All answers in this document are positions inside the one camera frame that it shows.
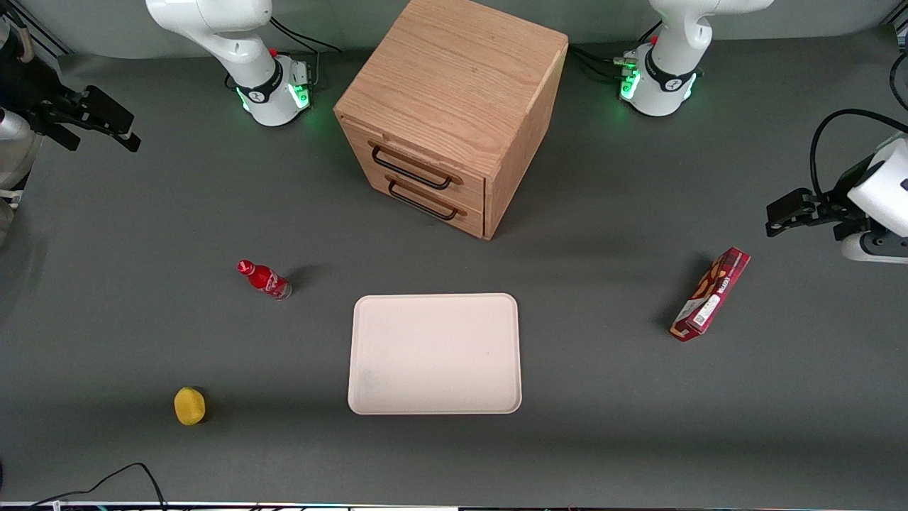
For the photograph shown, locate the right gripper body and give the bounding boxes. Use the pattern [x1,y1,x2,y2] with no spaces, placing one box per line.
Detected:
[0,89,87,189]

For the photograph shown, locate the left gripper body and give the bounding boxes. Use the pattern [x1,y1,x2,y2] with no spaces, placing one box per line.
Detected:
[816,137,908,243]

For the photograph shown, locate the black metal drawer handle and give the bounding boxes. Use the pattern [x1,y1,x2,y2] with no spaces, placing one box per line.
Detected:
[370,144,455,191]
[387,177,460,221]

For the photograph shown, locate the wooden drawer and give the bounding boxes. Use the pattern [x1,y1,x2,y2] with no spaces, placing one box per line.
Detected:
[340,117,487,214]
[362,167,486,239]

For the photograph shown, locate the wooden drawer cabinet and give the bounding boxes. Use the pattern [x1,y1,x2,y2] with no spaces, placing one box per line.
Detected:
[333,0,569,241]

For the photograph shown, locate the red snack box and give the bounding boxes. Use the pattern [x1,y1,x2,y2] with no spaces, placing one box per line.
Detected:
[670,247,751,343]

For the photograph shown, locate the red soda bottle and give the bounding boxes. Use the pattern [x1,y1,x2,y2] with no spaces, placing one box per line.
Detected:
[237,260,293,301]

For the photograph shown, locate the yellow lemon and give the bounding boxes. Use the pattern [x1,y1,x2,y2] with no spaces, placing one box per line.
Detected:
[174,387,206,427]

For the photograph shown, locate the beige plastic tray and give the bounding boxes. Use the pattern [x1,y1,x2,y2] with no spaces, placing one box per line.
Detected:
[348,293,523,415]

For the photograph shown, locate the black looped gripper cable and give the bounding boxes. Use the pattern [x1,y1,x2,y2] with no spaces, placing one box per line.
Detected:
[811,109,908,201]

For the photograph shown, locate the aluminium frame rail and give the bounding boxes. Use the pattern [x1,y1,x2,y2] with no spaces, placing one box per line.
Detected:
[11,0,73,57]

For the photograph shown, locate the black right arm base cables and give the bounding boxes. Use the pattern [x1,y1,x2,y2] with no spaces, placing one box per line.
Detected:
[268,17,343,89]

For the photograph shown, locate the black arm base cables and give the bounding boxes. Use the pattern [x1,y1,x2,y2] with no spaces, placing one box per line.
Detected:
[567,21,664,80]
[268,17,343,89]

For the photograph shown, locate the black left arm base cables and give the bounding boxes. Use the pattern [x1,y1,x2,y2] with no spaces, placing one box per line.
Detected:
[567,21,664,80]

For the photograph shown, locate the black cable at table edge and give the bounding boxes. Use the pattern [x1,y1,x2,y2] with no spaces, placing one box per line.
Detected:
[28,463,168,511]

